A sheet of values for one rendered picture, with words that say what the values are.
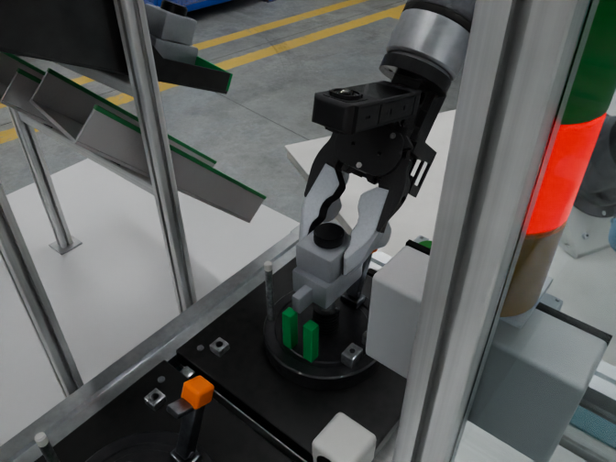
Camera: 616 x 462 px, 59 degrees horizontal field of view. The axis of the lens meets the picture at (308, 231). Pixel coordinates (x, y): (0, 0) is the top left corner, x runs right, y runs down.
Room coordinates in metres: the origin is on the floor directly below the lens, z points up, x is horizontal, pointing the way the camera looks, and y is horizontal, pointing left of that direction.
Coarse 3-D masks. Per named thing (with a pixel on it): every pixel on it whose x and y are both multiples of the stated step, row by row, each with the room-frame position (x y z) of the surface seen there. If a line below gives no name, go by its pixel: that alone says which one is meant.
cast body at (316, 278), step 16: (304, 240) 0.41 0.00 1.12; (320, 240) 0.40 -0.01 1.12; (336, 240) 0.40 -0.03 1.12; (304, 256) 0.40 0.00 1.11; (320, 256) 0.39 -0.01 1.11; (336, 256) 0.39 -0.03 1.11; (304, 272) 0.40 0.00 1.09; (320, 272) 0.39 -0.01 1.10; (336, 272) 0.39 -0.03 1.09; (304, 288) 0.39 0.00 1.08; (320, 288) 0.38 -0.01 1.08; (336, 288) 0.39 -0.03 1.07; (304, 304) 0.38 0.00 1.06; (320, 304) 0.38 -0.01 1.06
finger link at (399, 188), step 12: (396, 168) 0.43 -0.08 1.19; (408, 168) 0.43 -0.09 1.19; (384, 180) 0.43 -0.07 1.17; (396, 180) 0.43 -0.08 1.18; (408, 180) 0.43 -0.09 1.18; (396, 192) 0.42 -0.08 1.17; (408, 192) 0.42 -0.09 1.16; (384, 204) 0.41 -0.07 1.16; (396, 204) 0.41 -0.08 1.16; (384, 216) 0.41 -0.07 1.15; (384, 228) 0.41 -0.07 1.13
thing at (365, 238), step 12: (372, 192) 0.43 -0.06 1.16; (384, 192) 0.42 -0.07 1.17; (360, 204) 0.42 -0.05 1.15; (372, 204) 0.42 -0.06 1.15; (360, 216) 0.42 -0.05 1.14; (372, 216) 0.41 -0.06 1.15; (360, 228) 0.41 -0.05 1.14; (372, 228) 0.40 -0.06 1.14; (360, 240) 0.40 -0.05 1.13; (372, 240) 0.40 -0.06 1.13; (384, 240) 0.43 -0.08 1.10; (348, 252) 0.40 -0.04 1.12; (360, 252) 0.39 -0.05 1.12; (348, 264) 0.39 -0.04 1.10; (360, 264) 0.39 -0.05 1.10
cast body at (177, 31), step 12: (156, 12) 0.63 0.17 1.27; (168, 12) 0.63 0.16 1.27; (180, 12) 0.64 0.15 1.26; (156, 24) 0.63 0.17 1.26; (168, 24) 0.62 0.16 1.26; (180, 24) 0.63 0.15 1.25; (192, 24) 0.65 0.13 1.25; (156, 36) 0.62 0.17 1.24; (168, 36) 0.62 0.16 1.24; (180, 36) 0.63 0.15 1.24; (192, 36) 0.65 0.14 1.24; (156, 48) 0.61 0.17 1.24; (168, 48) 0.62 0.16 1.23; (180, 48) 0.63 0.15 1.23; (192, 48) 0.65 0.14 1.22; (180, 60) 0.63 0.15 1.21; (192, 60) 0.65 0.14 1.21
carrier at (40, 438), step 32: (160, 384) 0.35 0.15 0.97; (96, 416) 0.31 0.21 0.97; (128, 416) 0.31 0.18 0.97; (160, 416) 0.31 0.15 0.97; (224, 416) 0.31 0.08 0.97; (64, 448) 0.28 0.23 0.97; (96, 448) 0.28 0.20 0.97; (128, 448) 0.27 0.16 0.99; (160, 448) 0.27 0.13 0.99; (224, 448) 0.28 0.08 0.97; (256, 448) 0.28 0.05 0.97
